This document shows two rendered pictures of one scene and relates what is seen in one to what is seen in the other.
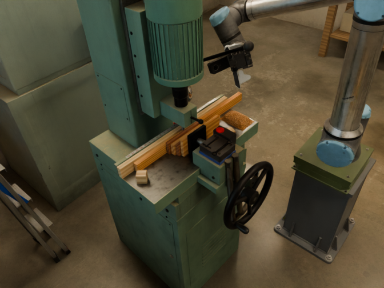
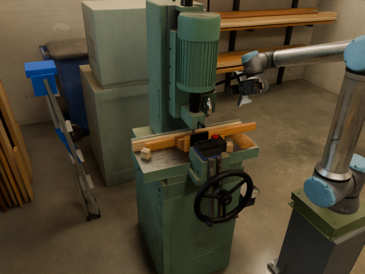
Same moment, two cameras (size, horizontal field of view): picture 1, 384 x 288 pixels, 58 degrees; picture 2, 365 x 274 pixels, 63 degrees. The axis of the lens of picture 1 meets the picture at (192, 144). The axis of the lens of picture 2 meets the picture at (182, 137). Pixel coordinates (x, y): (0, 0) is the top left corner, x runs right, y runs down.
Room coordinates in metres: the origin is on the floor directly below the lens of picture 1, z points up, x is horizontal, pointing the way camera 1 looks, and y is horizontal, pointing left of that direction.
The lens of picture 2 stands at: (-0.15, -0.37, 1.69)
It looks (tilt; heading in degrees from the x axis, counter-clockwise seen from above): 31 degrees down; 21
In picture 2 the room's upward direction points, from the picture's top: 2 degrees clockwise
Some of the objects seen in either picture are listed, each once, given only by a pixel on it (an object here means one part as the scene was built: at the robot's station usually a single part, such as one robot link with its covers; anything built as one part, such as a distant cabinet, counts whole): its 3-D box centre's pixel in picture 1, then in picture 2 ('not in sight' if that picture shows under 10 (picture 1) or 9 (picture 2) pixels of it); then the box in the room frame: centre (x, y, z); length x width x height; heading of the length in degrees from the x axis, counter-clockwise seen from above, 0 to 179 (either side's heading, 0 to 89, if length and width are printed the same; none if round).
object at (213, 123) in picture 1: (200, 135); (204, 140); (1.04, -0.04, 0.94); 0.21 x 0.01 x 0.08; 134
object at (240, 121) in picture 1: (236, 118); (242, 138); (1.18, -0.20, 0.91); 0.12 x 0.09 x 0.03; 44
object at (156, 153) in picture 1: (194, 127); (203, 135); (1.12, -0.01, 0.92); 0.62 x 0.02 x 0.04; 134
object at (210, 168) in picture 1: (218, 158); (208, 159); (0.93, -0.10, 0.92); 0.15 x 0.13 x 0.09; 134
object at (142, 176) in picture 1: (142, 176); (145, 153); (0.85, 0.19, 0.92); 0.04 x 0.03 x 0.04; 87
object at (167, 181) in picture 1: (202, 156); (200, 157); (0.99, -0.04, 0.87); 0.61 x 0.30 x 0.06; 134
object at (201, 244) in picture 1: (173, 207); (181, 205); (1.16, 0.12, 0.36); 0.58 x 0.45 x 0.71; 44
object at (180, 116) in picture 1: (178, 111); (192, 117); (1.09, 0.04, 1.03); 0.14 x 0.07 x 0.09; 44
